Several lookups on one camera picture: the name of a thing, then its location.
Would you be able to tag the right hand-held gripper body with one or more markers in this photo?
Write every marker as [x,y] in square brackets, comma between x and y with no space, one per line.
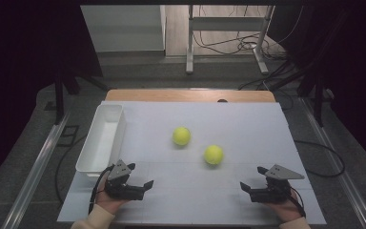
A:
[273,192]

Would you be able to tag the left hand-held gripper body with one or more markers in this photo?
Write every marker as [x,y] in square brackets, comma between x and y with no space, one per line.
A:
[117,186]

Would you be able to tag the white plastic bin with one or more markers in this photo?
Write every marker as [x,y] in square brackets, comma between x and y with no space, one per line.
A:
[103,143]

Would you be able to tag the yellow tennis ball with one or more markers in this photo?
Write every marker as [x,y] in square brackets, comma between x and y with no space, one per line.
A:
[181,136]
[213,155]

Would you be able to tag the person's left hand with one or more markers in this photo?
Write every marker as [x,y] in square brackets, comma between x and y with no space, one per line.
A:
[106,203]

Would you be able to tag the person's right hand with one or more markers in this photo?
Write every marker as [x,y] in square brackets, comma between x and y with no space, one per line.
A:
[287,210]

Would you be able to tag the white table mat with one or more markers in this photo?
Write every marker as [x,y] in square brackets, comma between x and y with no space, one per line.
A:
[235,127]

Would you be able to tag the wooden table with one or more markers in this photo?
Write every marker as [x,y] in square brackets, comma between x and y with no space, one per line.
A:
[187,95]

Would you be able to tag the black stand legs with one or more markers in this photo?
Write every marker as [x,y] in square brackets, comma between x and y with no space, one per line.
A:
[59,95]
[317,95]

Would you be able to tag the white cabinet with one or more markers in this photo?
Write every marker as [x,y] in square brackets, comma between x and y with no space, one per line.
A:
[124,28]

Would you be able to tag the dark curtain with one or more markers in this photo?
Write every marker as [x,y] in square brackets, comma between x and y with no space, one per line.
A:
[355,63]
[19,63]

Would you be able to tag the grey metal stand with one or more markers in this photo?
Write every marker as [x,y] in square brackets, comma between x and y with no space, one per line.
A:
[225,24]

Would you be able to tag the aluminium floor rail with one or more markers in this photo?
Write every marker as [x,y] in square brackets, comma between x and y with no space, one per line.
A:
[336,159]
[35,171]

